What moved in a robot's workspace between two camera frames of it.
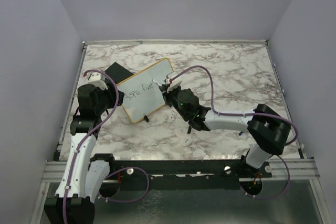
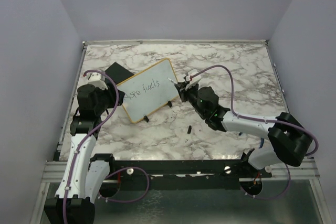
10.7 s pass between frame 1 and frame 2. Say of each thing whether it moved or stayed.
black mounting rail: stayed
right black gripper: moved
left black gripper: stayed
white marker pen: moved
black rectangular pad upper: stayed
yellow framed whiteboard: stayed
